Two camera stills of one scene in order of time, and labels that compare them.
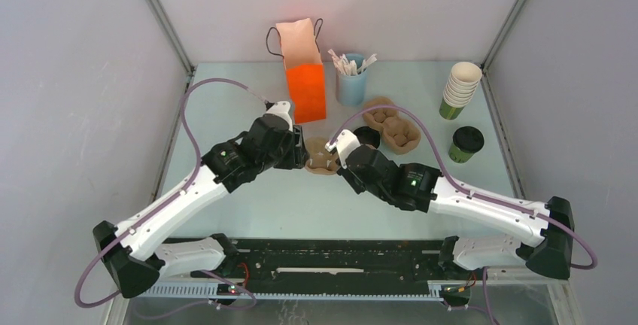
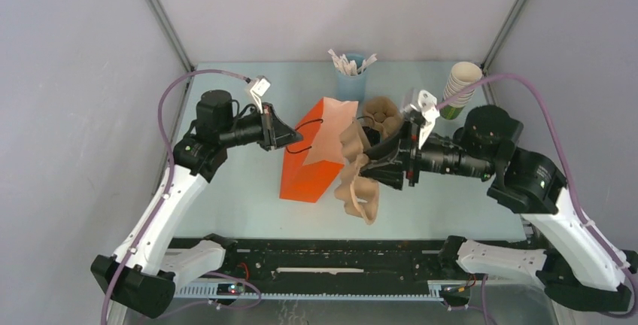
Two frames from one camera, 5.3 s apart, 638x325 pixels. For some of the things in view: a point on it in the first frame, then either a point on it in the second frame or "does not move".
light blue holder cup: [351, 89] does not move
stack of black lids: [366, 135] does not move
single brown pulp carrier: [320, 161] → [360, 195]
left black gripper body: [293, 157] → [268, 135]
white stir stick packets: [350, 68] does not move
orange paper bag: [303, 68] → [311, 162]
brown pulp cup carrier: [399, 135] does not move
